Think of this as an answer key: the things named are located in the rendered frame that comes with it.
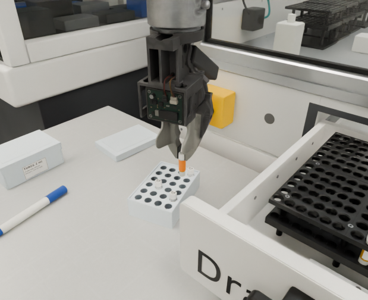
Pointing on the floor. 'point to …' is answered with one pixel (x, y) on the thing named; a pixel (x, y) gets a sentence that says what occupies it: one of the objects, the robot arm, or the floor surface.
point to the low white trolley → (95, 222)
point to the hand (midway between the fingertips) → (184, 150)
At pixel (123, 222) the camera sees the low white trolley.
